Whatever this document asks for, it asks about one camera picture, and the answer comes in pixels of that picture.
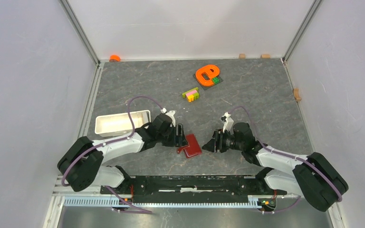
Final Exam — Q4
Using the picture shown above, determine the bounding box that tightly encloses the curved wooden piece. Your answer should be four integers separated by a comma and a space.
293, 88, 302, 102

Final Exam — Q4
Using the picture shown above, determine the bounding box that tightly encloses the dark square base plate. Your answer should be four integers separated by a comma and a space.
192, 74, 223, 90

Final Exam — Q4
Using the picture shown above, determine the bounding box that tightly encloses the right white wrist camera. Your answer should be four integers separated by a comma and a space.
221, 112, 234, 133

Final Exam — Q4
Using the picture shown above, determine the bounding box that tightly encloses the grey cable duct comb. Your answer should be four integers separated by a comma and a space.
63, 196, 261, 209

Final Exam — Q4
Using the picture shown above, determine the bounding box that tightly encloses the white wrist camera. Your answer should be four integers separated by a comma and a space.
161, 108, 176, 127
221, 112, 234, 133

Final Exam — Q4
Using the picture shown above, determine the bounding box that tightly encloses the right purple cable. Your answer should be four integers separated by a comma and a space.
228, 105, 343, 215

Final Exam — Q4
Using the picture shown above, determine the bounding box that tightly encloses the orange round cap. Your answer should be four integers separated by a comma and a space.
109, 55, 121, 62

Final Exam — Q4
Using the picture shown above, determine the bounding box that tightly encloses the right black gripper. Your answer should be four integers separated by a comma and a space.
202, 129, 244, 153

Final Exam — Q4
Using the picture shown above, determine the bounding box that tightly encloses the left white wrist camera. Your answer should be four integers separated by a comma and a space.
161, 108, 176, 127

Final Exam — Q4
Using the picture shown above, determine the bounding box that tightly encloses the white plastic tray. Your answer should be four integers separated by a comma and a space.
95, 110, 151, 137

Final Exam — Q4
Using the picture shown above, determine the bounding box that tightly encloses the orange e-shaped block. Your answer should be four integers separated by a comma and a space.
194, 65, 220, 88

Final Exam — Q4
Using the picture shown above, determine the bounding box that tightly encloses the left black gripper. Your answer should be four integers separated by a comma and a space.
157, 123, 188, 147

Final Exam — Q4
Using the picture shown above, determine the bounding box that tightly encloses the colourful toy brick stack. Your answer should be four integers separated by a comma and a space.
182, 87, 200, 102

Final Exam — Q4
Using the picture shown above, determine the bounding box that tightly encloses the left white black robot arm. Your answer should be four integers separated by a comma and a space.
57, 112, 188, 194

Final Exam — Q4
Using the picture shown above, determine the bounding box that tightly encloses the green toy brick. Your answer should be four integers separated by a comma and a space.
212, 77, 220, 84

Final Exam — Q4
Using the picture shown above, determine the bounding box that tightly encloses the red card holder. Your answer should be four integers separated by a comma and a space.
176, 134, 202, 159

